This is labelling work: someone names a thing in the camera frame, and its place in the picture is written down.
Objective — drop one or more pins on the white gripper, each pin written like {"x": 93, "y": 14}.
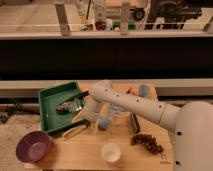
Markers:
{"x": 90, "y": 112}

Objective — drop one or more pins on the yellow banana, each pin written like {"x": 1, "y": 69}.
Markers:
{"x": 74, "y": 131}

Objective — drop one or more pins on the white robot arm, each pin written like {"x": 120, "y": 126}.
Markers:
{"x": 191, "y": 124}

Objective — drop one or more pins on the white paper cup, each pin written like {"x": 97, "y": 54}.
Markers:
{"x": 111, "y": 152}

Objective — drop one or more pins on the blue cup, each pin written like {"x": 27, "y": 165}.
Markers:
{"x": 143, "y": 90}

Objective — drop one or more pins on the grey blue cloth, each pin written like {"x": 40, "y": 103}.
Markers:
{"x": 114, "y": 109}

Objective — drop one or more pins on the green plastic tray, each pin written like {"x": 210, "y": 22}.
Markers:
{"x": 52, "y": 121}

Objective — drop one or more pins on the wooden board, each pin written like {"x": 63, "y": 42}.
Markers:
{"x": 83, "y": 151}

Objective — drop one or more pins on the purple bowl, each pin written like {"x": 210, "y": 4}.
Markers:
{"x": 33, "y": 147}

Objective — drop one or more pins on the bunch of dark grapes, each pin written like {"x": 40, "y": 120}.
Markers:
{"x": 149, "y": 142}

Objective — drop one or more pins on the black handled metal spoon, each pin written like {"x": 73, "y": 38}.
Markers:
{"x": 64, "y": 106}

